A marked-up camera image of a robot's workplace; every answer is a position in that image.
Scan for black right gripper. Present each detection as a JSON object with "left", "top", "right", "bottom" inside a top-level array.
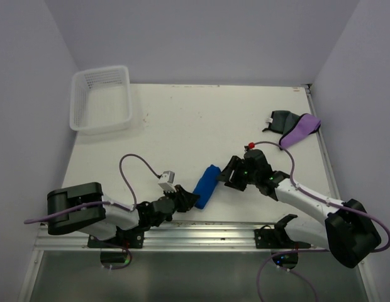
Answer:
[{"left": 215, "top": 155, "right": 259, "bottom": 191}]

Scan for blue towel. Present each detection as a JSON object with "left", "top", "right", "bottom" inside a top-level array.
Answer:
[{"left": 192, "top": 165, "right": 221, "bottom": 210}]

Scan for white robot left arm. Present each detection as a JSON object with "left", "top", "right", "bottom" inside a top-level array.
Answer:
[{"left": 47, "top": 182, "right": 200, "bottom": 247}]

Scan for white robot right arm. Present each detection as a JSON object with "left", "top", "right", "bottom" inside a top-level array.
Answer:
[{"left": 216, "top": 149, "right": 381, "bottom": 268}]

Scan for grey towel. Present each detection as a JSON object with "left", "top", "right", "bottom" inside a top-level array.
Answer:
[{"left": 262, "top": 110, "right": 299, "bottom": 135}]

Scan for purple towel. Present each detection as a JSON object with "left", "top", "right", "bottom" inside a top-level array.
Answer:
[{"left": 279, "top": 113, "right": 321, "bottom": 148}]

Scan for white plastic basket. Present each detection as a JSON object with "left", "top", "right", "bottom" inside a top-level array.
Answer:
[{"left": 69, "top": 65, "right": 133, "bottom": 135}]

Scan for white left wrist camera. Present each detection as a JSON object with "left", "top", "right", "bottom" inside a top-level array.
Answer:
[{"left": 158, "top": 171, "right": 176, "bottom": 192}]

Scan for aluminium mounting rail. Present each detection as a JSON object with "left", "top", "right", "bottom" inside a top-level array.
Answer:
[{"left": 34, "top": 218, "right": 326, "bottom": 252}]

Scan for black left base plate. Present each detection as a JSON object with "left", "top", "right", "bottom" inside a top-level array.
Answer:
[{"left": 87, "top": 231, "right": 145, "bottom": 249}]

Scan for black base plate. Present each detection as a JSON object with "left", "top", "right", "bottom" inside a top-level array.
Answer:
[
  {"left": 253, "top": 225, "right": 311, "bottom": 249},
  {"left": 87, "top": 231, "right": 145, "bottom": 249}
]

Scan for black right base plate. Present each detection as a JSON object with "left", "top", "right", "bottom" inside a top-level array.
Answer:
[{"left": 253, "top": 225, "right": 311, "bottom": 249}]

